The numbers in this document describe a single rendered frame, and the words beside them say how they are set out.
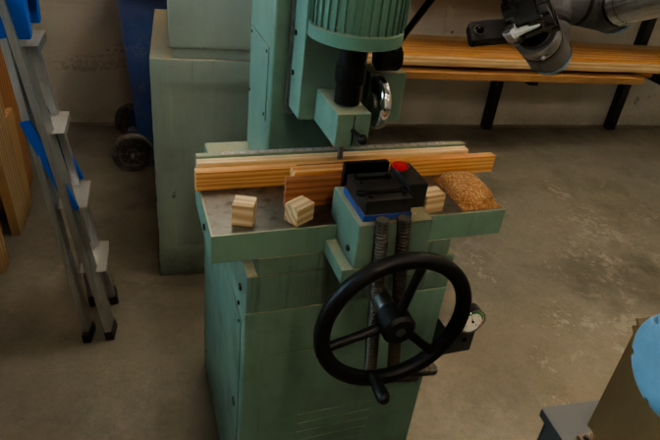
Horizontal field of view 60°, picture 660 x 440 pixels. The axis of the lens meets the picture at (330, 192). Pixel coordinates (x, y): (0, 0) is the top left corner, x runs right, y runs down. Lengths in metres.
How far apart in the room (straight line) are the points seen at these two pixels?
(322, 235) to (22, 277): 1.61
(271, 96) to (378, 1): 0.39
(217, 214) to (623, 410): 0.80
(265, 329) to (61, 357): 1.07
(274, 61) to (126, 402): 1.16
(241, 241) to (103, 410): 1.03
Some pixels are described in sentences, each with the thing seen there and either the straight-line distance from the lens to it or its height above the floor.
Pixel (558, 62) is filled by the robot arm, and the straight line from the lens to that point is 1.35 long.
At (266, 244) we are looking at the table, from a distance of 1.04.
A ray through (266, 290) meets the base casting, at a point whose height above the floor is 0.77.
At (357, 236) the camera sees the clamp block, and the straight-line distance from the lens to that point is 0.97.
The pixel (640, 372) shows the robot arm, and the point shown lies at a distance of 0.94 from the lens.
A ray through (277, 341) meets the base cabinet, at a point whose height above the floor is 0.63.
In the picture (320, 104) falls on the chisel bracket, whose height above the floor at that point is 1.05.
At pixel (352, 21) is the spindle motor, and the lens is 1.01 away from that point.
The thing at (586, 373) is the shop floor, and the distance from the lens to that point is 2.34.
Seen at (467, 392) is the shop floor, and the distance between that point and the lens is 2.08.
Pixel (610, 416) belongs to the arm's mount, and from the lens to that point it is 1.24.
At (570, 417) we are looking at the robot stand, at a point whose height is 0.55.
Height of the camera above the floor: 1.48
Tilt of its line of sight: 30 degrees down
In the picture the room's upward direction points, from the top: 7 degrees clockwise
